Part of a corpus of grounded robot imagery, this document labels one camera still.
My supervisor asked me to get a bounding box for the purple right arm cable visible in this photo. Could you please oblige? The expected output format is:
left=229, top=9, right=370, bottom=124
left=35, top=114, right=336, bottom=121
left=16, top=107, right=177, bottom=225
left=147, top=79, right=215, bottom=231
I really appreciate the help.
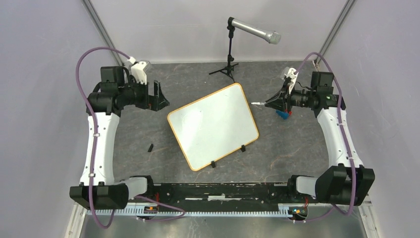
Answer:
left=288, top=52, right=357, bottom=224

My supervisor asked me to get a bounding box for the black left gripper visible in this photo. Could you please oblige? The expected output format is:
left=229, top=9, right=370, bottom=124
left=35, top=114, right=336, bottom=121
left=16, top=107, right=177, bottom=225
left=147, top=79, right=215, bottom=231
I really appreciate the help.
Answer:
left=119, top=76, right=170, bottom=111

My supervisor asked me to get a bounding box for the white slotted cable duct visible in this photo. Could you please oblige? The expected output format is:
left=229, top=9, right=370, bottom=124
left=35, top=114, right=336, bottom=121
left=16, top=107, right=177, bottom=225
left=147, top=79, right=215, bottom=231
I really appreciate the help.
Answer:
left=87, top=205, right=298, bottom=218

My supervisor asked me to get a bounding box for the black microphone tripod stand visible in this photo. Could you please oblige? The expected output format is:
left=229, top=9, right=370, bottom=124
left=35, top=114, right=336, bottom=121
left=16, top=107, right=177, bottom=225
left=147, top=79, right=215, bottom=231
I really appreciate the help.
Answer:
left=209, top=25, right=238, bottom=83

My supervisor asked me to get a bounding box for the blue red toy brick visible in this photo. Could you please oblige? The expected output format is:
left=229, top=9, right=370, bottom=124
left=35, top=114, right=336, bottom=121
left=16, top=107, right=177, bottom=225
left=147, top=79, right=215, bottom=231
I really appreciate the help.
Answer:
left=276, top=110, right=292, bottom=119

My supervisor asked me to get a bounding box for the yellow framed whiteboard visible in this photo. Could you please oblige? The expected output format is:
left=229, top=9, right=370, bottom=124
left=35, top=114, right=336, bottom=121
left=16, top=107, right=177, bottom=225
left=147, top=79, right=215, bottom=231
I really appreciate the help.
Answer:
left=167, top=83, right=260, bottom=171

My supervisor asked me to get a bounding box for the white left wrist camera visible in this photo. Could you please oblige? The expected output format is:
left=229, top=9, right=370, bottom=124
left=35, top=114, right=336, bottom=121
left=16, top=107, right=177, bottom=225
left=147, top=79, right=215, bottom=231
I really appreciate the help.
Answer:
left=127, top=57, right=152, bottom=85

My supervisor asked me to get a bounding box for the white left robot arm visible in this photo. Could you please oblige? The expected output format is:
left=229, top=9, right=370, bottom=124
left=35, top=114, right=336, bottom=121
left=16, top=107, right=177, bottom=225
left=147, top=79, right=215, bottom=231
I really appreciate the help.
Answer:
left=69, top=62, right=169, bottom=210

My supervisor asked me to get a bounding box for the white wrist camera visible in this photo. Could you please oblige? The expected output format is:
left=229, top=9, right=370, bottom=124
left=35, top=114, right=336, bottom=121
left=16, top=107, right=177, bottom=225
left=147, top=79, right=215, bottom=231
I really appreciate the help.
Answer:
left=127, top=57, right=152, bottom=85
left=283, top=66, right=299, bottom=87

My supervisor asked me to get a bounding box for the silver microphone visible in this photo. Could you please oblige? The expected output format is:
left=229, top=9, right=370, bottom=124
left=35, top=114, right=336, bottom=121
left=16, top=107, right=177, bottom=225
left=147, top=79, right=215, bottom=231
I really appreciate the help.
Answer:
left=227, top=17, right=281, bottom=45

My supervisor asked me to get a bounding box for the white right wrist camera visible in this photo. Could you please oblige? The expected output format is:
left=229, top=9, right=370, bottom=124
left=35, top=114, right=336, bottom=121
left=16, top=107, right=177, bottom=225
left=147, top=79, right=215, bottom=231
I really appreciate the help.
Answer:
left=283, top=66, right=299, bottom=87

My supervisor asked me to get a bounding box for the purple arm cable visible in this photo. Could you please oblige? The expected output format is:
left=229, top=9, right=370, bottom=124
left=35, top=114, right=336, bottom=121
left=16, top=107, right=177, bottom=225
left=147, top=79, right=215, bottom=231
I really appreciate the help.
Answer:
left=288, top=52, right=357, bottom=224
left=75, top=47, right=186, bottom=230

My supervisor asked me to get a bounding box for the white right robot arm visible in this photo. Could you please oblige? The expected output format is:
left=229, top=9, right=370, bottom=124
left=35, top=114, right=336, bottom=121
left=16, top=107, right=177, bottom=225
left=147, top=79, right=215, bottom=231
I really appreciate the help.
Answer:
left=263, top=68, right=375, bottom=206

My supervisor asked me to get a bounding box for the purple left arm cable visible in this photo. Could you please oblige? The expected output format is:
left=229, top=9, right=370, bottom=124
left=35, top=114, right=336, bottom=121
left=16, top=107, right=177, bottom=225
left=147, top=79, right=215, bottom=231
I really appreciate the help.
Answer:
left=75, top=47, right=186, bottom=230

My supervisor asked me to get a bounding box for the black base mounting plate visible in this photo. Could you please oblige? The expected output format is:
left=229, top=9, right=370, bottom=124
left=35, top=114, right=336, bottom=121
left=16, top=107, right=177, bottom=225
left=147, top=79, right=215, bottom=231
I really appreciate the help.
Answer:
left=144, top=182, right=319, bottom=213

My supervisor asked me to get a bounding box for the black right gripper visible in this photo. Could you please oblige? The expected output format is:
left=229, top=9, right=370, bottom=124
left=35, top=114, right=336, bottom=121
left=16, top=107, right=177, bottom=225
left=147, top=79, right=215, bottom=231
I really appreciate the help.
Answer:
left=265, top=81, right=316, bottom=113

